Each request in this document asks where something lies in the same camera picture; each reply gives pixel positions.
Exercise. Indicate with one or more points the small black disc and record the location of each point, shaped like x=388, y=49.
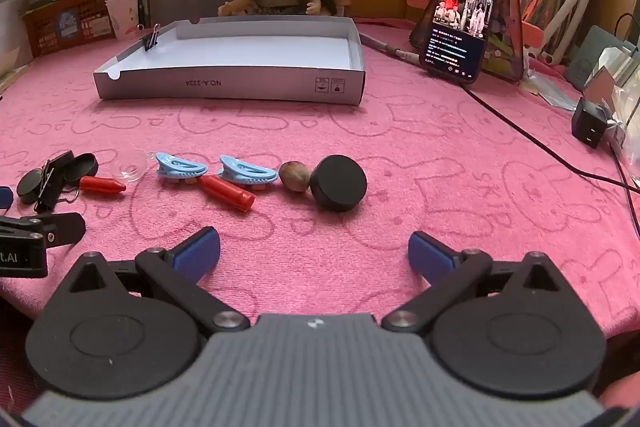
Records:
x=29, y=188
x=82, y=165

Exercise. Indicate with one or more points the blue plastic clip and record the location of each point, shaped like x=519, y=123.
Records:
x=247, y=172
x=180, y=167

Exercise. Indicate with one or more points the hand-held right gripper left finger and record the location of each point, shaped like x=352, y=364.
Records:
x=197, y=252

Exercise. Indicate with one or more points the clear round container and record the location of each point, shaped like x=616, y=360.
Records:
x=129, y=167

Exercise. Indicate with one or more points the orange plastic basket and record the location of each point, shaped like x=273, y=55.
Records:
x=65, y=24

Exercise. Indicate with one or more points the grey card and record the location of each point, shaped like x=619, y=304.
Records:
x=592, y=52

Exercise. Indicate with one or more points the clear plastic bag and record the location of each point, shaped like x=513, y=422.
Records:
x=627, y=107

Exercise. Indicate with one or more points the white paper cup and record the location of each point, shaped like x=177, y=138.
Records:
x=121, y=14

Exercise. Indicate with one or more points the large black disc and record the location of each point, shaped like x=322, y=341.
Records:
x=338, y=189

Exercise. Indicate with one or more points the pink rabbit print blanket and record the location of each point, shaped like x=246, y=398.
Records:
x=450, y=147

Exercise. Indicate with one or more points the brown nut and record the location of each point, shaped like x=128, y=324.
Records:
x=295, y=176

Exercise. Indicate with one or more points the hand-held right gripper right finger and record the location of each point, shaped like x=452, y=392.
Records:
x=430, y=253

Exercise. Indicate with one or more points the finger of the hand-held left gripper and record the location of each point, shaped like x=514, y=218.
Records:
x=65, y=228
x=4, y=198

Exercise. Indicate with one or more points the red plastic cylinder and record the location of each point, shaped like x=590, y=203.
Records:
x=102, y=185
x=227, y=193

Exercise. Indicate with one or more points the white cardboard box lid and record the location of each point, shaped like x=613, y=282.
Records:
x=240, y=52

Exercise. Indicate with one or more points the black charger block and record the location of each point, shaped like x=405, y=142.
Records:
x=590, y=122

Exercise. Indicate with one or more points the black binder clip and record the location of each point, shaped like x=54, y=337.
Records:
x=50, y=184
x=151, y=39

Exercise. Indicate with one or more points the black smartphone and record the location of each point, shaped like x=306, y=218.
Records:
x=457, y=24

